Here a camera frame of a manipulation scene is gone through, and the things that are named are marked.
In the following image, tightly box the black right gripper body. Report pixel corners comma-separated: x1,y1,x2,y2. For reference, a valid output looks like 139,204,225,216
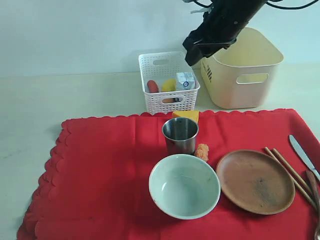
197,14,247,48

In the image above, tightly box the white blue milk carton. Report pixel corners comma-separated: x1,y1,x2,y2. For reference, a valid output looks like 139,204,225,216
175,72,196,91

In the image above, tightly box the yellow round fruit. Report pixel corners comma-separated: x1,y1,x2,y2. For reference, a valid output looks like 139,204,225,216
161,78,176,92

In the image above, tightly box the red sausage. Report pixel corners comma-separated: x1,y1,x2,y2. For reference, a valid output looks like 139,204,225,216
147,80,159,94

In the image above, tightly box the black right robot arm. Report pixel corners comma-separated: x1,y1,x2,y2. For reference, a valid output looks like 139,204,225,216
182,0,266,66

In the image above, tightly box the white woven plastic basket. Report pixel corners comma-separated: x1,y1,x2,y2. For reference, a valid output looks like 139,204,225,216
138,51,200,115

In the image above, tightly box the cream plastic bin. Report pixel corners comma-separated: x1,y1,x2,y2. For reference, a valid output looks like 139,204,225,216
200,27,284,109

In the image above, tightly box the orange cheese wedge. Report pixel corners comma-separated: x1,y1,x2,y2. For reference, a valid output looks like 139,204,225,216
172,110,200,123

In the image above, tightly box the stainless steel cup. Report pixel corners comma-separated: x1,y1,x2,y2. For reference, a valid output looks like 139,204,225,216
162,117,199,155

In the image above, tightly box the orange fried nugget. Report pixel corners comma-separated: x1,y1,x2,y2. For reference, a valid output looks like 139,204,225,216
194,143,209,162

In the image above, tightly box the wooden chopstick left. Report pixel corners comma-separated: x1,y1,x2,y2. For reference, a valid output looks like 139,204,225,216
264,147,318,212

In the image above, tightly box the pale green bowl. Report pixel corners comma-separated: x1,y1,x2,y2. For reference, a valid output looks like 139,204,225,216
148,154,221,220

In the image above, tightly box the silver table knife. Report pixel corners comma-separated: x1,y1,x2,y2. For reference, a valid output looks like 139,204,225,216
288,135,320,181

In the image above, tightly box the brown oval plate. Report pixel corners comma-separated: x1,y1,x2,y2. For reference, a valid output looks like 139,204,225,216
215,149,296,215

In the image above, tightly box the red scalloped table cloth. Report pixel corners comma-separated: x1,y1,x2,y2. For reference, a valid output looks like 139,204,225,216
17,109,320,240

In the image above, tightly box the wooden handled spoon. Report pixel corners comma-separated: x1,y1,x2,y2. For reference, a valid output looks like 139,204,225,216
305,170,320,240

